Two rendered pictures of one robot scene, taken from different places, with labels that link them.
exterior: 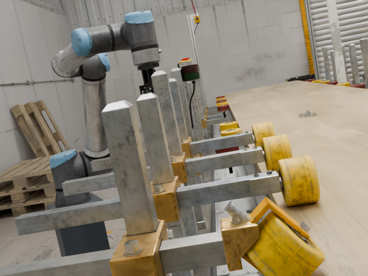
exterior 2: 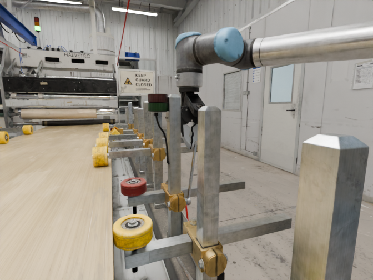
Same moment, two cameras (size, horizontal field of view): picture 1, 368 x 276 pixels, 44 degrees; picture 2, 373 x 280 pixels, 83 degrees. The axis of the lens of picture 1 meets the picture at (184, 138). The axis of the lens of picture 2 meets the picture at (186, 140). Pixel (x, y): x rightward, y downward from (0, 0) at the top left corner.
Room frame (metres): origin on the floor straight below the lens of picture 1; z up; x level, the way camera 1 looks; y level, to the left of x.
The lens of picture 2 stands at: (2.16, -0.25, 1.15)
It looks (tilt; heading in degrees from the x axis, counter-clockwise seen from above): 9 degrees down; 155
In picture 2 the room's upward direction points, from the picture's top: straight up
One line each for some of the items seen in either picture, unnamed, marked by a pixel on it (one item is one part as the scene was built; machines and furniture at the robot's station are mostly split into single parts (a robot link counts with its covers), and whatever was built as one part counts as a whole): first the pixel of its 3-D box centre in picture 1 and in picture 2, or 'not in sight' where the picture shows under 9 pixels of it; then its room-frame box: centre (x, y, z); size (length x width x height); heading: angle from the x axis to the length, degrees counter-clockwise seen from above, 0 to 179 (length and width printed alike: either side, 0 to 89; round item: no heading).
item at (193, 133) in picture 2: not in sight; (192, 135); (1.48, 0.08, 1.04); 0.06 x 0.03 x 0.09; 175
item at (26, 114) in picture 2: not in sight; (80, 113); (-0.85, -0.35, 1.05); 1.43 x 0.12 x 0.12; 85
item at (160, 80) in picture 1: (178, 171); (147, 146); (1.05, 0.03, 0.93); 0.03 x 0.03 x 0.48; 85
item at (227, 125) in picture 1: (230, 134); not in sight; (1.99, -0.21, 0.85); 0.08 x 0.08 x 0.11
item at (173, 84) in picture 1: (185, 159); (157, 161); (1.30, 0.01, 0.91); 0.03 x 0.03 x 0.48; 85
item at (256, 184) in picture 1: (155, 200); (142, 135); (0.76, 0.07, 0.95); 0.50 x 0.04 x 0.04; 85
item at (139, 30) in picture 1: (141, 30); (190, 54); (1.48, 0.07, 1.31); 0.10 x 0.09 x 0.12; 24
